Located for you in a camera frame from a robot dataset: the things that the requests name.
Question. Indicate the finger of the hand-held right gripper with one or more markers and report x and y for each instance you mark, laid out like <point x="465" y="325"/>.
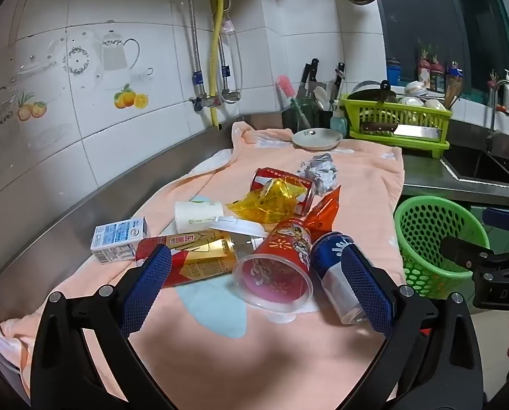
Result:
<point x="463" y="251"/>
<point x="504" y="221"/>

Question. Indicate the small white plate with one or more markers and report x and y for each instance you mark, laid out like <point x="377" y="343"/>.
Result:
<point x="316" y="139"/>

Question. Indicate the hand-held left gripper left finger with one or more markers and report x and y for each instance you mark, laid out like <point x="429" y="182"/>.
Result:
<point x="152" y="290"/>

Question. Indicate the white plastic cup lid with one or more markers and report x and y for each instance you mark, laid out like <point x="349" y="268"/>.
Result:
<point x="237" y="226"/>

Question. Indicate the green plastic dish rack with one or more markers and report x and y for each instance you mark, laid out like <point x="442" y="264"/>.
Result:
<point x="365" y="114"/>

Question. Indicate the patterned white bowl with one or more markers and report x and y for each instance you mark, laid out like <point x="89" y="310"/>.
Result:
<point x="416" y="89"/>

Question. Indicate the red soda can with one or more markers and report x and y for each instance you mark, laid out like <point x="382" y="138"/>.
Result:
<point x="263" y="177"/>

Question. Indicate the orange snack wrapper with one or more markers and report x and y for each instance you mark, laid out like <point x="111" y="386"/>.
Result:
<point x="322" y="213"/>

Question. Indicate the blue lidded jar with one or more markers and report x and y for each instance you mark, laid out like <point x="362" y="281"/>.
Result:
<point x="393" y="74"/>

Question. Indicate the crumpled silver foil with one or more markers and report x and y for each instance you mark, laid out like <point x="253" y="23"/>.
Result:
<point x="322" y="171"/>

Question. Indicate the small white blue milk carton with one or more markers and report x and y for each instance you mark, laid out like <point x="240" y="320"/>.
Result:
<point x="117" y="239"/>

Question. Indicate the green perforated wastebasket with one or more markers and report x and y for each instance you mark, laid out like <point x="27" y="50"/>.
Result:
<point x="420" y="239"/>

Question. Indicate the peach printed towel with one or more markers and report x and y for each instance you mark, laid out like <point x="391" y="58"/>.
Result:
<point x="280" y="350"/>

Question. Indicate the teal dish soap bottle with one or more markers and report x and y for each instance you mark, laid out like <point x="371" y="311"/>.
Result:
<point x="339" y="121"/>

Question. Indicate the stainless steel sink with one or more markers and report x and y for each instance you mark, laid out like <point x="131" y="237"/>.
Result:
<point x="484" y="166"/>

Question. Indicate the yellow plastic wrapper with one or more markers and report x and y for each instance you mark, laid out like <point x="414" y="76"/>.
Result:
<point x="263" y="205"/>

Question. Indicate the metal water valve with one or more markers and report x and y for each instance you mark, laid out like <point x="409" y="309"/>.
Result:
<point x="211" y="101"/>

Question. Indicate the metal sink faucet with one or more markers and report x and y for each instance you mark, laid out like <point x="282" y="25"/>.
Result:
<point x="495" y="106"/>

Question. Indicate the white spatula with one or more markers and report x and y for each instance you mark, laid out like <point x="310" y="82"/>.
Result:
<point x="321" y="98"/>

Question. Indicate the blue drink can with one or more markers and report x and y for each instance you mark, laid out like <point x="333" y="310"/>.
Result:
<point x="327" y="260"/>

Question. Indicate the pink bottle brush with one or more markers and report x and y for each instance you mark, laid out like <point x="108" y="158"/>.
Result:
<point x="286" y="87"/>

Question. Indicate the white paper cup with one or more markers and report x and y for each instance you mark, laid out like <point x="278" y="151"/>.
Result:
<point x="194" y="215"/>

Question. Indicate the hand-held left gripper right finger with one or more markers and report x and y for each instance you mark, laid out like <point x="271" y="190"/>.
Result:
<point x="367" y="292"/>

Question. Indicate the gold red drink carton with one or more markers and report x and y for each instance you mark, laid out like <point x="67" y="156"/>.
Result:
<point x="203" y="260"/>

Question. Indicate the red printed plastic cup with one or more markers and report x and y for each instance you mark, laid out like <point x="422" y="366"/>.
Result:
<point x="280" y="247"/>

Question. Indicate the black wok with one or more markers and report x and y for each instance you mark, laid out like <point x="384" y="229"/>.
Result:
<point x="369" y="94"/>

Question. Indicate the dark window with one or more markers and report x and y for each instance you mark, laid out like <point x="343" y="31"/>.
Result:
<point x="429" y="13"/>

